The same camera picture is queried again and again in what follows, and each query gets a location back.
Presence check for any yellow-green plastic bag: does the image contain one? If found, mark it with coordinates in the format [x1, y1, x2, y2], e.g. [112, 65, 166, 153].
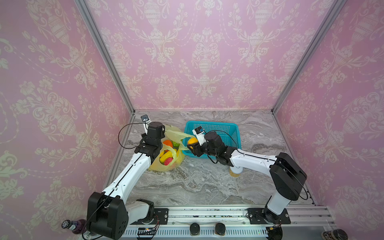
[149, 125, 194, 172]

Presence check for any yellow toy fruit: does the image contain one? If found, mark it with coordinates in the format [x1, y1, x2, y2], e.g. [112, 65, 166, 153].
[188, 138, 199, 145]

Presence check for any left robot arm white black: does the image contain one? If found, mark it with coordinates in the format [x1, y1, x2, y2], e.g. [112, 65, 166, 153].
[85, 122, 166, 240]

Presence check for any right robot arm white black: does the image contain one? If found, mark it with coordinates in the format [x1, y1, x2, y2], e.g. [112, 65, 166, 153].
[187, 127, 307, 224]

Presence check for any orange toy fruit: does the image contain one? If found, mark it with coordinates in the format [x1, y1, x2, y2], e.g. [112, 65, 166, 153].
[163, 140, 174, 148]

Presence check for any green toy fruit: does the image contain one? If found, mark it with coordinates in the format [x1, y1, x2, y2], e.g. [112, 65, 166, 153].
[172, 141, 180, 148]

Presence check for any pink toy fruit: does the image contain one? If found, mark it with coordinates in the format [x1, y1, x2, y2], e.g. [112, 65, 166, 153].
[164, 158, 174, 166]

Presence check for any teal plastic basket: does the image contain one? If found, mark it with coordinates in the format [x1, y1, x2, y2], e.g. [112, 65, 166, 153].
[183, 121, 242, 167]

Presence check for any yellow toy banana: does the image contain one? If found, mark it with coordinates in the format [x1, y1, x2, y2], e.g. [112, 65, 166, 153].
[159, 151, 173, 165]

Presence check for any small white round object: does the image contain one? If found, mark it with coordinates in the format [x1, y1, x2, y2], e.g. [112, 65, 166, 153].
[229, 167, 244, 178]

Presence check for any black knob right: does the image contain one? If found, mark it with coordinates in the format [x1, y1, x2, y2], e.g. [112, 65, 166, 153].
[215, 223, 226, 236]

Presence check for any black knob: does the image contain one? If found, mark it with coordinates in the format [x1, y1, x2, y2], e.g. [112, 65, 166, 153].
[190, 223, 201, 236]
[215, 223, 226, 236]

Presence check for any black knob left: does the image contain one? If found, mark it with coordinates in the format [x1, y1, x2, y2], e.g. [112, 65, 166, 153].
[190, 223, 201, 236]

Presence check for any purple bottle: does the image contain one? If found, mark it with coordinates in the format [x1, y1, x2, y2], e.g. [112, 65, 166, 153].
[61, 219, 86, 235]

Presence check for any dark jar bottom right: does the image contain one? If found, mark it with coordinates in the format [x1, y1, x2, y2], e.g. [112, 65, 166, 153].
[321, 229, 349, 240]

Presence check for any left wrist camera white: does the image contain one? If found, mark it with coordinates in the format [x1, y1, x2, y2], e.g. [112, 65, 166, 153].
[141, 114, 151, 134]

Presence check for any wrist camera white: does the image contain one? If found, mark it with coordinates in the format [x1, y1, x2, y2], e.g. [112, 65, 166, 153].
[193, 126, 207, 146]
[141, 114, 151, 134]

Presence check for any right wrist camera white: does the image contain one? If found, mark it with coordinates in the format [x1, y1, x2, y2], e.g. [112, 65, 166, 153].
[193, 126, 207, 146]

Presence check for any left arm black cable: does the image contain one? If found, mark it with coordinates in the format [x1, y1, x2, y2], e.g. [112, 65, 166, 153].
[117, 121, 149, 150]

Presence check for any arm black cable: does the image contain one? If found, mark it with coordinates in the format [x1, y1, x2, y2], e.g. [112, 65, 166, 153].
[117, 121, 149, 150]
[206, 129, 310, 201]

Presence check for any aluminium frame post left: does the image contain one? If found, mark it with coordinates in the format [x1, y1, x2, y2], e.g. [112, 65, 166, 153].
[75, 0, 135, 116]

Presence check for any aluminium frame post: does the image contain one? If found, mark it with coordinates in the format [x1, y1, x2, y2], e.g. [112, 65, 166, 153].
[75, 0, 135, 116]
[271, 0, 347, 117]

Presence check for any circuit board with wires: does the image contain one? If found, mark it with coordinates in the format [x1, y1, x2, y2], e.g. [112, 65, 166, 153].
[138, 227, 158, 236]

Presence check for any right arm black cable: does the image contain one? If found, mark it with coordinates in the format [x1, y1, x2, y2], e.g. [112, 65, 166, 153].
[206, 129, 310, 201]

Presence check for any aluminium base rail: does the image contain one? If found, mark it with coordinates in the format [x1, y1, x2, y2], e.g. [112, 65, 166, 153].
[122, 204, 336, 240]

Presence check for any aluminium frame post right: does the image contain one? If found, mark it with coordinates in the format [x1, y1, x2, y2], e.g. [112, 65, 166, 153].
[271, 0, 347, 117]

